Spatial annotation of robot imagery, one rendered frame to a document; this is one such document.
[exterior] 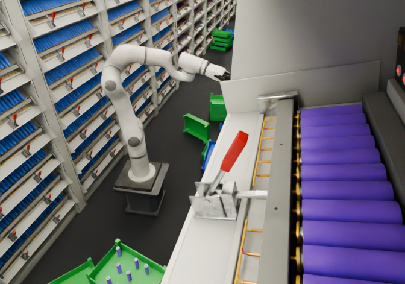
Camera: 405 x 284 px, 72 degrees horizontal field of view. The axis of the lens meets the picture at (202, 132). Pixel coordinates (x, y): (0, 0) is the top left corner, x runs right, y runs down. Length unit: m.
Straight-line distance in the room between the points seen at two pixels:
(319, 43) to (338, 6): 0.04
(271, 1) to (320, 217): 0.24
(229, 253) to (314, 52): 0.25
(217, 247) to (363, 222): 0.11
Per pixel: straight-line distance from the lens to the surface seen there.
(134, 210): 2.20
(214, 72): 1.56
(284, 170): 0.25
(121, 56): 1.54
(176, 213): 2.18
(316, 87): 0.38
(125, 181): 2.02
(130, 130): 1.71
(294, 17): 0.36
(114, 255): 1.57
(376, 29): 0.37
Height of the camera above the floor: 1.70
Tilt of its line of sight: 35 degrees down
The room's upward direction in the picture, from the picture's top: 1 degrees clockwise
